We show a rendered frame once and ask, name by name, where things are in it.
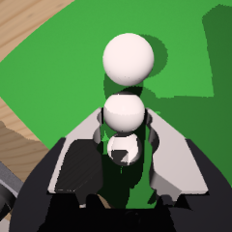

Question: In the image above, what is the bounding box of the green turf mat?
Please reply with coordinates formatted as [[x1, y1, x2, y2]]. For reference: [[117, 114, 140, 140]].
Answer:
[[0, 0, 232, 209]]

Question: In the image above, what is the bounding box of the white ball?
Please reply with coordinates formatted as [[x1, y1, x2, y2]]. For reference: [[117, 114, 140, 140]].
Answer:
[[102, 33, 154, 86], [103, 91, 145, 133], [107, 132, 142, 166]]

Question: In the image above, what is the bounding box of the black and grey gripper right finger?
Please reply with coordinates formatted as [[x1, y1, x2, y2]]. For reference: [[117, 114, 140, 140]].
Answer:
[[144, 107, 232, 232]]

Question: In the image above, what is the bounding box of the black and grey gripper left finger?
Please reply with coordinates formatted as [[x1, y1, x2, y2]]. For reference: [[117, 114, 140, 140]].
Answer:
[[9, 107, 103, 232]]

